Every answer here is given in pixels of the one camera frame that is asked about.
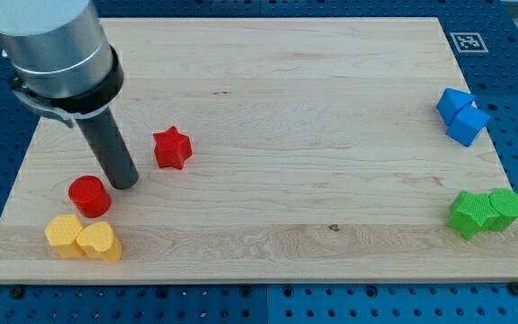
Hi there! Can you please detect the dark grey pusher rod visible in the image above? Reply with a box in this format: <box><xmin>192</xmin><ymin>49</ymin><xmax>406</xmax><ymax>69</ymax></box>
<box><xmin>76</xmin><ymin>107</ymin><xmax>138</xmax><ymax>190</ymax></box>

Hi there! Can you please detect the wooden board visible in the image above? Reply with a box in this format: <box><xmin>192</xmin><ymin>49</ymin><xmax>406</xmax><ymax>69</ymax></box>
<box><xmin>0</xmin><ymin>17</ymin><xmax>518</xmax><ymax>284</ymax></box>

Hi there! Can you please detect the green cylinder block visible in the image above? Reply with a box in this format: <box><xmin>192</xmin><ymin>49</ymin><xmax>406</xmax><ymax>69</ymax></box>
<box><xmin>488</xmin><ymin>188</ymin><xmax>518</xmax><ymax>231</ymax></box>

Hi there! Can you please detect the blue triangle block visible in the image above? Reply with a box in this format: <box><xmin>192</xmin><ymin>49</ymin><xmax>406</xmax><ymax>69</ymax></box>
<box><xmin>436</xmin><ymin>87</ymin><xmax>476</xmax><ymax>126</ymax></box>

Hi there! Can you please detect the white fiducial marker tag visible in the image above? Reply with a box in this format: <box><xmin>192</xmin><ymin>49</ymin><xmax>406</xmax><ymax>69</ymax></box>
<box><xmin>450</xmin><ymin>32</ymin><xmax>488</xmax><ymax>54</ymax></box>

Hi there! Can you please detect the yellow heart block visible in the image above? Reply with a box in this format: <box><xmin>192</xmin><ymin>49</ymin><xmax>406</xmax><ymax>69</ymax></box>
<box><xmin>76</xmin><ymin>221</ymin><xmax>122</xmax><ymax>265</ymax></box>

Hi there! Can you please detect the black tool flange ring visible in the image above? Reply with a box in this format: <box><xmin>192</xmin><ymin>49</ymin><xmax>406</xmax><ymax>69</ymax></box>
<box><xmin>7</xmin><ymin>45</ymin><xmax>124</xmax><ymax>128</ymax></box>

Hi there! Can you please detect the red cylinder block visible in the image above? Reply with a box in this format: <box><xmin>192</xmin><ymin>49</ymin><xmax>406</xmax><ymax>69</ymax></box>
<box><xmin>68</xmin><ymin>175</ymin><xmax>112</xmax><ymax>218</ymax></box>

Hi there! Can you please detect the green star block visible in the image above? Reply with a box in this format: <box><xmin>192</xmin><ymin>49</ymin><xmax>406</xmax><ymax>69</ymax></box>
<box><xmin>446</xmin><ymin>191</ymin><xmax>500</xmax><ymax>239</ymax></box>

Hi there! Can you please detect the red star block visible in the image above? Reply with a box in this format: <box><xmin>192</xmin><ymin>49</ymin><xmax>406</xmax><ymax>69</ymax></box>
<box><xmin>153</xmin><ymin>126</ymin><xmax>192</xmax><ymax>170</ymax></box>

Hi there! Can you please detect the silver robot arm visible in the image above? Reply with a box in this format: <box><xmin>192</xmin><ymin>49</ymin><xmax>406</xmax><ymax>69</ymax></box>
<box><xmin>0</xmin><ymin>0</ymin><xmax>138</xmax><ymax>190</ymax></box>

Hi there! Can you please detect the blue cube block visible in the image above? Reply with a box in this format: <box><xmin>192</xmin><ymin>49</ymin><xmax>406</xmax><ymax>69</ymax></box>
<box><xmin>446</xmin><ymin>105</ymin><xmax>490</xmax><ymax>147</ymax></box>

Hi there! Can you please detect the yellow hexagon block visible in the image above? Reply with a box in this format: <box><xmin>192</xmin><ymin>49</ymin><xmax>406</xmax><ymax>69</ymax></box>
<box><xmin>44</xmin><ymin>214</ymin><xmax>85</xmax><ymax>258</ymax></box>

